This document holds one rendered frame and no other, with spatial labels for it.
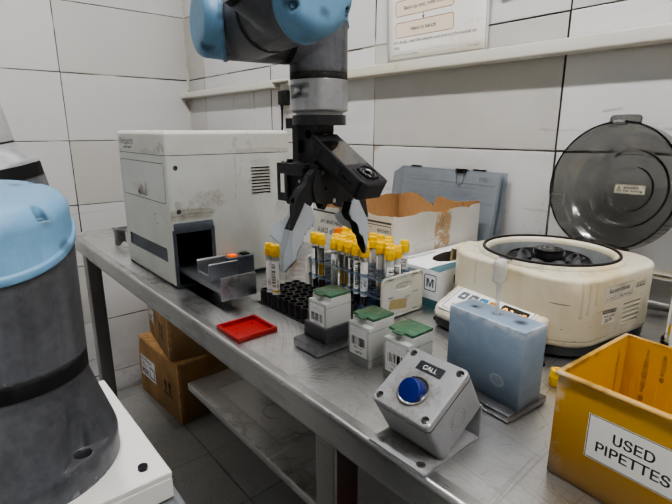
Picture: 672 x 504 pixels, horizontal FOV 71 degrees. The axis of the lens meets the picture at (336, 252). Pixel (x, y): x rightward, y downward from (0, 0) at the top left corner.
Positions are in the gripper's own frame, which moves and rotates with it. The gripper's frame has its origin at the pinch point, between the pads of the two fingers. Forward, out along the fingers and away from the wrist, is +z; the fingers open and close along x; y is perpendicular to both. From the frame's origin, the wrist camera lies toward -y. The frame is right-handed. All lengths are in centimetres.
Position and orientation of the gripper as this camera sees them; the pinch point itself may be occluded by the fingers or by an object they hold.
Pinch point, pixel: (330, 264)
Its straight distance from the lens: 66.2
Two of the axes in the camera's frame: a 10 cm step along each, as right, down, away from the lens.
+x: -7.4, 1.7, -6.5
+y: -6.7, -1.8, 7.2
